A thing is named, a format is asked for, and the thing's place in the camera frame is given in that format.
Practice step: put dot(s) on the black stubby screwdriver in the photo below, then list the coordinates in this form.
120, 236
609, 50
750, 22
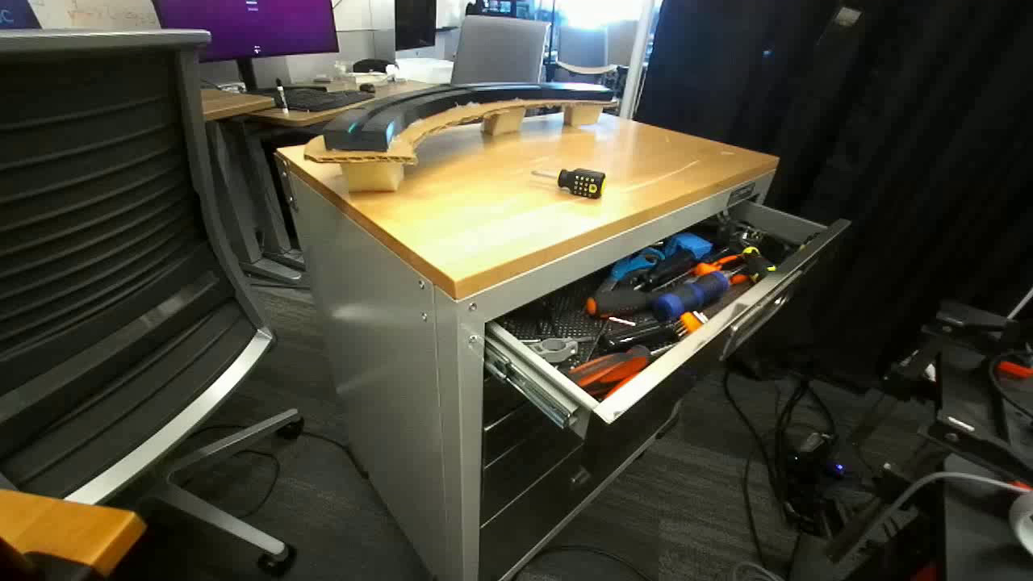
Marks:
583, 180

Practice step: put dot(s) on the grey metal tool drawer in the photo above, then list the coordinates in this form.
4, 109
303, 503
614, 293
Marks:
688, 356

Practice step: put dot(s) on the orange black screwdriver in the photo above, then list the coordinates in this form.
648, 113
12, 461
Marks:
725, 262

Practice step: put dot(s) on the grey workbench cabinet wooden top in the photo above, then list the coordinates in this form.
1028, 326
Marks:
430, 323

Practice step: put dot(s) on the curved black track wooden blocks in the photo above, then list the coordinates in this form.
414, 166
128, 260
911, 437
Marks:
430, 113

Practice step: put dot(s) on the grey fabric office chair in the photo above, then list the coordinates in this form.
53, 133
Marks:
497, 50

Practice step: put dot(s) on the white vertical pole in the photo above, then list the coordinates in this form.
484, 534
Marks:
637, 51

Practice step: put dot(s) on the black computer mouse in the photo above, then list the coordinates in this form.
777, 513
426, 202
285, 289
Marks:
372, 62

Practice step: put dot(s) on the black computer keyboard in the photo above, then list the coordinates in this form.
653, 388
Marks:
324, 97

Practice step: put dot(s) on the dark computer monitor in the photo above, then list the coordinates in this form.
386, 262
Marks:
414, 21

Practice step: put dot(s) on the wooden office desk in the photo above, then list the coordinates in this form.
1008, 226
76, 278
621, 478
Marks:
229, 104

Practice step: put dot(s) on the purple screen computer monitor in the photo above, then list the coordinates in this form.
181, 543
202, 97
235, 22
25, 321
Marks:
246, 22

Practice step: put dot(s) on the black curtain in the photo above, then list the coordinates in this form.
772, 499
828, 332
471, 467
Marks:
881, 141

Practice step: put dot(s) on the grey mesh office chair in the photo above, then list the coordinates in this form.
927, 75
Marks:
97, 236

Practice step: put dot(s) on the light wooden side table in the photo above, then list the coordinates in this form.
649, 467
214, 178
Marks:
58, 529

